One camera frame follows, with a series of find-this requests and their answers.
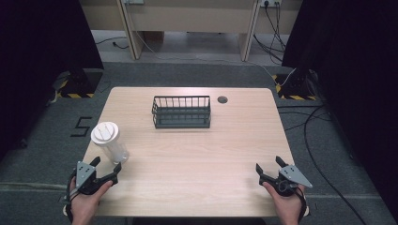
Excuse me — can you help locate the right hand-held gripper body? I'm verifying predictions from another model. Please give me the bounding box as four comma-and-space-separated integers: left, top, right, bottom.
258, 164, 314, 198

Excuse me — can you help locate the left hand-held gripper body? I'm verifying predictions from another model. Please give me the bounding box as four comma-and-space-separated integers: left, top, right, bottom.
70, 160, 118, 196

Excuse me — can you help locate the clear jar with white lid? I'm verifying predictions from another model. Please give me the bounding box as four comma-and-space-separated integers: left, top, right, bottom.
90, 121, 130, 166

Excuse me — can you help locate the black wire basket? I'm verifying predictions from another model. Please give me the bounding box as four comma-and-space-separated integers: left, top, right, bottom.
151, 95, 212, 129

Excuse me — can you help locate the person's right hand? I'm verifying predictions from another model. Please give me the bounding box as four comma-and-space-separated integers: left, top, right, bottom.
262, 181, 306, 225

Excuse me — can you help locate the person's left hand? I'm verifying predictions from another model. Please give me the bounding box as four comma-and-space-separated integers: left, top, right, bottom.
69, 176, 115, 225

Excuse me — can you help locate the black stand base with striped tape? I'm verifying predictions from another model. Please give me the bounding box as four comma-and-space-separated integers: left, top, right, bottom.
271, 68, 319, 101
52, 67, 105, 99

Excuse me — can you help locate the black curtain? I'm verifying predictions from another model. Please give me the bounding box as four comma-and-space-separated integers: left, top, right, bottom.
281, 0, 398, 219
0, 0, 105, 163

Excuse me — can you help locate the light wooden desk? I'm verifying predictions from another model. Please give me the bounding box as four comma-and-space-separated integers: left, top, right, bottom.
78, 0, 304, 62

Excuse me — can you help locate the black wrist strap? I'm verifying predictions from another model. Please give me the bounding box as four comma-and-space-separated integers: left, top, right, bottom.
294, 186, 312, 223
62, 168, 82, 224

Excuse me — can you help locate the black cable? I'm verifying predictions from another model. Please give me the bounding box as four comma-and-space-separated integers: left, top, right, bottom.
277, 104, 369, 225
95, 37, 130, 51
253, 1, 289, 66

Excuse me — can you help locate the white wall socket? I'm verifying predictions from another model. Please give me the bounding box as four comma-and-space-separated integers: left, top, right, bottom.
260, 0, 283, 8

